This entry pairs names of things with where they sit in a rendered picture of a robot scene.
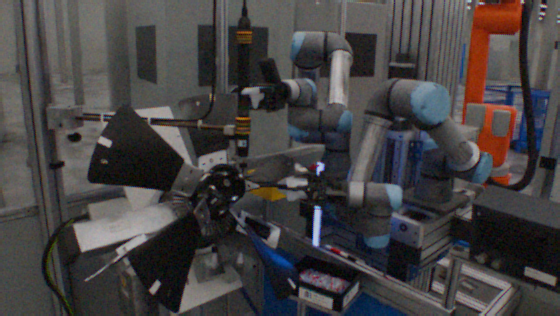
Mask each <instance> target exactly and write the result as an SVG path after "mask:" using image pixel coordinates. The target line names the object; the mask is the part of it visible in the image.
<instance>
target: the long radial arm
mask: <svg viewBox="0 0 560 316"><path fill-rule="evenodd" d="M173 206H174V205H173V202H172V201H171V202H167V203H166V202H163V203H159V204H156V205H152V206H148V207H145V208H142V209H138V210H134V211H130V212H127V213H123V214H116V215H112V216H108V217H105V218H101V219H97V220H94V221H90V222H83V223H79V224H77V225H73V227H74V230H75V233H76V236H77V239H78V242H79V245H80V248H81V251H82V252H81V253H80V255H79V256H78V259H77V260H76V261H75V263H77V262H79V261H80V262H82V261H86V260H88V259H91V258H94V257H97V256H103V255H105V254H108V253H112V252H114V251H115V250H116V249H117V248H120V247H122V246H124V244H126V243H127V242H129V241H130V240H132V239H134V237H137V236H139V235H140V234H142V233H144V234H145V236H148V234H150V233H151V232H153V231H154V230H158V229H159V228H161V227H162V226H164V225H166V224H168V223H169V222H171V221H174V220H176V219H177V218H178V217H177V215H176V212H175V209H174V208H173Z"/></svg>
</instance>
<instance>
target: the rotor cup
mask: <svg viewBox="0 0 560 316"><path fill-rule="evenodd" d="M205 176H206V178H204V179H203V180H202V181H201V179H202V178H203V177H205ZM203 177H200V179H199V181H198V185H197V187H196V189H195V191H194V193H193V194H192V196H191V197H187V196H186V203H187V206H188V207H189V209H190V210H191V212H192V211H193V210H194V208H196V206H197V205H198V203H199V202H200V199H201V197H202V196H203V198H204V199H205V201H206V205H207V208H208V211H209V214H210V220H209V222H218V221H220V220H222V219H224V218H225V217H226V216H227V215H228V214H230V212H229V210H230V209H232V206H233V205H234V204H235V203H237V202H238V201H239V200H240V199H241V198H242V197H243V195H244V193H245V190H246V183H245V180H244V178H243V176H242V174H241V173H240V172H239V171H238V170H237V169H236V168H235V167H233V166H231V165H229V164H225V163H221V164H217V165H215V166H213V167H212V168H210V169H209V171H208V172H207V173H206V174H205V175H204V176H203ZM225 179H229V181H230V184H229V186H226V185H225V184H224V180H225ZM215 198H216V199H217V201H215V202H214V203H213V204H211V203H210V202H211V201H213V200H214V199H215Z"/></svg>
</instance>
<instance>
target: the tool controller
mask: <svg viewBox="0 0 560 316"><path fill-rule="evenodd" d="M468 259H469V260H472V261H474V262H476V263H479V264H480V265H483V266H484V265H485V266H487V267H489V268H492V269H494V270H496V271H498V270H499V271H500V272H503V273H504V274H507V275H509V276H510V275H511V276H513V277H515V278H518V279H520V280H524V281H526V282H528V283H530V284H535V285H536V286H539V287H541V288H545V289H547V290H549V291H551V292H555V293H557V294H560V203H558V202H554V201H551V200H548V199H541V198H538V197H535V196H531V195H528V194H524V193H521V192H515V191H512V190H508V189H505V188H501V187H498V186H494V185H488V186H487V187H486V189H485V190H484V191H483V192H482V193H481V194H480V195H479V196H478V197H477V199H476V200H475V201H473V202H472V215H471V234H470V245H469V254H468Z"/></svg>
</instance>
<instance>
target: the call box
mask: <svg viewBox="0 0 560 316"><path fill-rule="evenodd" d="M249 192H251V193H253V194H256V195H258V196H260V197H262V198H265V199H267V200H269V201H274V200H278V199H281V198H284V197H287V196H286V195H285V194H283V193H281V192H279V191H278V190H277V187H261V188H258V189H255V190H251V191H249Z"/></svg>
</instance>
